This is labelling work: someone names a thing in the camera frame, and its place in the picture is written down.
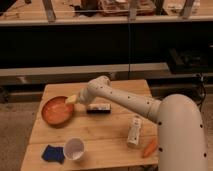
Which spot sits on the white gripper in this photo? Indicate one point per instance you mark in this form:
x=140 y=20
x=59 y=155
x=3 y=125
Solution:
x=84 y=97

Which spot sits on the orange ceramic bowl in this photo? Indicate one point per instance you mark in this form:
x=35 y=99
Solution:
x=56 y=112

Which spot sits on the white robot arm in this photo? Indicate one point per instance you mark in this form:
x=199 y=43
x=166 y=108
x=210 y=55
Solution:
x=181 y=137

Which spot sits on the black and white box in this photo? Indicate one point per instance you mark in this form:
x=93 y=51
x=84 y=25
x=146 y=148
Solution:
x=98 y=108

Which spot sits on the wooden table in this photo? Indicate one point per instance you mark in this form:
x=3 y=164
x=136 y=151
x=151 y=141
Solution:
x=104 y=137

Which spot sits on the white paper cup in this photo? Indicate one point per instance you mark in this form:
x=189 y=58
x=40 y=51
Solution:
x=74 y=149

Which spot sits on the blue cloth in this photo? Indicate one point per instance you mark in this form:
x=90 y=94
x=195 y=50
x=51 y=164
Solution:
x=53 y=154

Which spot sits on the long metal shelf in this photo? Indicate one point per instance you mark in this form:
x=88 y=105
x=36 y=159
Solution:
x=45 y=75

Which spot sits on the white plastic bottle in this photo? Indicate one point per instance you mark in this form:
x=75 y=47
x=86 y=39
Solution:
x=133 y=138

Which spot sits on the orange carrot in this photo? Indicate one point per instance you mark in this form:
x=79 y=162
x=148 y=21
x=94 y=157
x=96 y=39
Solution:
x=150 y=148

